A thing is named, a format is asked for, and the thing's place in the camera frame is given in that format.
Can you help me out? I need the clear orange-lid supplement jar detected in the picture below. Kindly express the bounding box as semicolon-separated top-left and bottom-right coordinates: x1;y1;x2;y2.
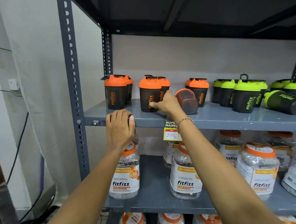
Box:
192;213;224;224
157;212;185;224
119;212;147;224
277;215;296;224

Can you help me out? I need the grey metal shelving rack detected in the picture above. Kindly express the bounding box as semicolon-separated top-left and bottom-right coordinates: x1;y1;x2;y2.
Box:
57;0;296;224

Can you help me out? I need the row of orange-lid shakers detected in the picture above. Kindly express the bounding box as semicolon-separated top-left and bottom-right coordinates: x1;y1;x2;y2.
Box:
100;71;211;118

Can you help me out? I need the person's left forearm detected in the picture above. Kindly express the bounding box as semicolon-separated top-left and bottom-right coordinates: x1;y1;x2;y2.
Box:
39;145;133;224

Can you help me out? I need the row of green-lid shakers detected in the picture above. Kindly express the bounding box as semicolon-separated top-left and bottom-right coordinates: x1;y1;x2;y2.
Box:
211;72;296;118

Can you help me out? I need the black shaker bottle orange lid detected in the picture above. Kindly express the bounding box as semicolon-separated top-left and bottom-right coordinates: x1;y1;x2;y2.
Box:
138;74;164;114

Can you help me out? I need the person's right forearm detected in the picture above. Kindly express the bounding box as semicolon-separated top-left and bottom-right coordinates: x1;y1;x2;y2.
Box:
176;113;284;224

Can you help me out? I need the beaded bracelet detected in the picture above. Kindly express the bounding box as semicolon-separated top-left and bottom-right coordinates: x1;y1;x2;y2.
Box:
176;117;195;128

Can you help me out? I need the person's right hand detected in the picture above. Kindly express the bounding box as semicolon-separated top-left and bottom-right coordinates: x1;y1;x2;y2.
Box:
148;90;188;125

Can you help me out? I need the row of clear supplement jars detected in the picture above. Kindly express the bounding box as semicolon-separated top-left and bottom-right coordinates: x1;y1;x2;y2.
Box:
107;127;296;207

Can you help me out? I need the person's left hand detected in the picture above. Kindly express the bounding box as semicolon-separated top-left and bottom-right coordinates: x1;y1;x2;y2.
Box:
105;108;137;152

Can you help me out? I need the green and white price tag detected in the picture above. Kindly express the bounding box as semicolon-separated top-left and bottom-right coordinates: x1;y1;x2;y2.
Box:
163;119;183;142

